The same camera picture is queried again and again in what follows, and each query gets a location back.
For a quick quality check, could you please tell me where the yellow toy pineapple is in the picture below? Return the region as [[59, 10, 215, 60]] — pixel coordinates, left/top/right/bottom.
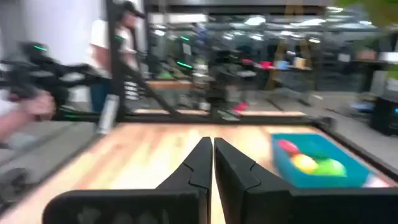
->
[[290, 153, 320, 174]]

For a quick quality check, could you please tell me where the person's forearm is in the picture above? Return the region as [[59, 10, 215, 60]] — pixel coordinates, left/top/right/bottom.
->
[[0, 105, 25, 141]]

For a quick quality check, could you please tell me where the lime green toy fruit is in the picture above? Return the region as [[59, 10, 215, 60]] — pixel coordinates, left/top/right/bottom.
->
[[310, 157, 348, 177]]

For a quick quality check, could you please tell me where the person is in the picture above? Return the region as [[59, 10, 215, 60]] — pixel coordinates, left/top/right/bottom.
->
[[86, 0, 147, 114]]

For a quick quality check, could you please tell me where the teal plastic container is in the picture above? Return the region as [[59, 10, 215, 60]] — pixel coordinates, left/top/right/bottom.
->
[[271, 133, 373, 190]]

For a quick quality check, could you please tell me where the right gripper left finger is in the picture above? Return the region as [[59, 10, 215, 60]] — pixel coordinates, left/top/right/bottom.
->
[[43, 136, 214, 224]]

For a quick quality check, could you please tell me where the red round toy fruit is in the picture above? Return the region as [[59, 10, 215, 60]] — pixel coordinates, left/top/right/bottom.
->
[[277, 139, 301, 156]]

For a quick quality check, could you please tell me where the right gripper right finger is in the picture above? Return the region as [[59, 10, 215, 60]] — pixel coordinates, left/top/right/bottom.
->
[[213, 137, 398, 224]]

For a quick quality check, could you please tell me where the person's hand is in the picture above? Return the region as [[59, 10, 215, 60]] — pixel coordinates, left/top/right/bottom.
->
[[18, 91, 57, 124]]

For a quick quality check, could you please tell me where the silver metal post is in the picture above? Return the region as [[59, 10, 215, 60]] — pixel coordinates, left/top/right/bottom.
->
[[95, 93, 121, 135]]

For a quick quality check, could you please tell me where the black floor box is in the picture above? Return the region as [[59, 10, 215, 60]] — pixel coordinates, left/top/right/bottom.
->
[[371, 96, 398, 136]]

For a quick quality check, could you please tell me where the black rig frame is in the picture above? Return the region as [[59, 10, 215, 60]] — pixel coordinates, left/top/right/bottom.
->
[[105, 0, 330, 124]]

